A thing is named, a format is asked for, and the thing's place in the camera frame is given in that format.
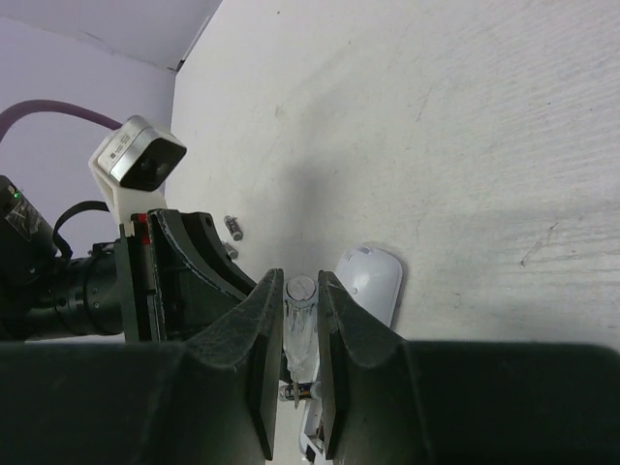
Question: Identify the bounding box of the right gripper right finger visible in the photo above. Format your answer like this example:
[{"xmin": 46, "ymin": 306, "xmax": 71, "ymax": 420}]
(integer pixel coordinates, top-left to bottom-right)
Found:
[{"xmin": 318, "ymin": 272, "xmax": 619, "ymax": 464}]

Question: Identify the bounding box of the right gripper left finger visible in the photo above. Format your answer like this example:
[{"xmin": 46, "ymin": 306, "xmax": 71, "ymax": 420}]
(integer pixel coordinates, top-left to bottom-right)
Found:
[{"xmin": 1, "ymin": 268, "xmax": 284, "ymax": 464}]

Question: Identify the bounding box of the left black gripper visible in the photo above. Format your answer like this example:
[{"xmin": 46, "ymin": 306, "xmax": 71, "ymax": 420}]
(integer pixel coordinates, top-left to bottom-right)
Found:
[{"xmin": 114, "ymin": 209, "xmax": 256, "ymax": 342}]

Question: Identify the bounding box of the clear handle screwdriver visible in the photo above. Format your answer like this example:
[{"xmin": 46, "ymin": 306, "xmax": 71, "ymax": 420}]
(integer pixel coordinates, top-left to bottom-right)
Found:
[{"xmin": 283, "ymin": 275, "xmax": 319, "ymax": 406}]

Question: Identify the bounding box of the white remote control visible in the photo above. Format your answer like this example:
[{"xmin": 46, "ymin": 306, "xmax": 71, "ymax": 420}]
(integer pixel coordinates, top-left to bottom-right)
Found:
[{"xmin": 299, "ymin": 246, "xmax": 403, "ymax": 464}]

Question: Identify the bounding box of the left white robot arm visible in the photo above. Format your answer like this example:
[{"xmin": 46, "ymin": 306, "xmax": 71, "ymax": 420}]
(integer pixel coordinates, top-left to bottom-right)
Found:
[{"xmin": 1, "ymin": 177, "xmax": 256, "ymax": 342}]

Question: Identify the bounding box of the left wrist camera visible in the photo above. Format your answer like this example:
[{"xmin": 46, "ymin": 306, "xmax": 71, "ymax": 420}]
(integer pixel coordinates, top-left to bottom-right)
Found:
[{"xmin": 88, "ymin": 115, "xmax": 187, "ymax": 225}]

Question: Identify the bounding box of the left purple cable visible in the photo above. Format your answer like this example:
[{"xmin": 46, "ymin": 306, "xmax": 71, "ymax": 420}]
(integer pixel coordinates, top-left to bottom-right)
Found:
[{"xmin": 0, "ymin": 99, "xmax": 122, "ymax": 144}]

